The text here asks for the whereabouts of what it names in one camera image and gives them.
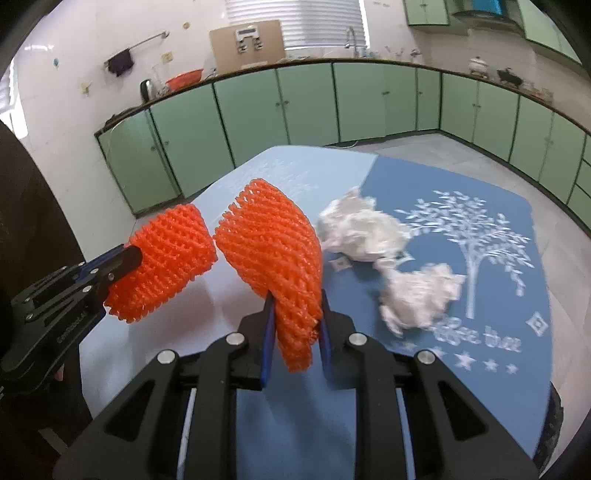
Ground metal towel rail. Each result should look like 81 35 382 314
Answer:
104 31 169 65

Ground clear plastic jug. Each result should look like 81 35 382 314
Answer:
150 62 169 93

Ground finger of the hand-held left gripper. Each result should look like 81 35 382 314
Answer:
78 248 126 278
97 244 142 296

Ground cardboard box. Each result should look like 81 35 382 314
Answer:
209 19 283 71

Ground white window blind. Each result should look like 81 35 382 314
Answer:
225 0 369 51

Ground range hood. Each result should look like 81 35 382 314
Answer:
452 0 522 28

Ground green wall cabinet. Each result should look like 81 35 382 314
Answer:
404 0 451 26
517 0 583 65

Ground crumpled white tissue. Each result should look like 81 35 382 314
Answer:
379 263 467 337
316 187 411 261

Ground rounded orange foam net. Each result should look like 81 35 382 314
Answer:
104 203 219 324

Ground blue printed tablecloth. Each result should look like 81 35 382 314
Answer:
78 145 555 480

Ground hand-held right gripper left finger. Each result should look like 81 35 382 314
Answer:
55 295 278 480

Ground glass jars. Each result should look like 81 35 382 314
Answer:
526 80 555 100

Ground red basin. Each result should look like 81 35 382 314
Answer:
165 69 205 90

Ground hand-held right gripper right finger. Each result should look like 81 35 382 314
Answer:
318 288 541 480

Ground green base cabinets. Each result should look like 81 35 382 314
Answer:
95 58 591 220

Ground dark towel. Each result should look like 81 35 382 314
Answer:
107 50 136 77

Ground tall orange foam net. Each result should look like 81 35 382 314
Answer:
213 178 324 374

